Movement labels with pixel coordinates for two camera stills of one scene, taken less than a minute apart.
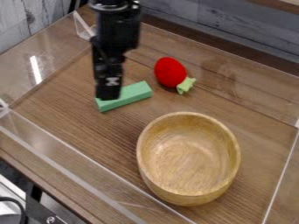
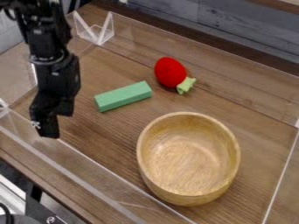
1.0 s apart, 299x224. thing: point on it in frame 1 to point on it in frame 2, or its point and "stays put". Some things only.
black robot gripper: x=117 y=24 to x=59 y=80
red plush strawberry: x=171 y=74 stays put
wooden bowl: x=189 y=157 stays put
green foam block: x=131 y=94 stays put
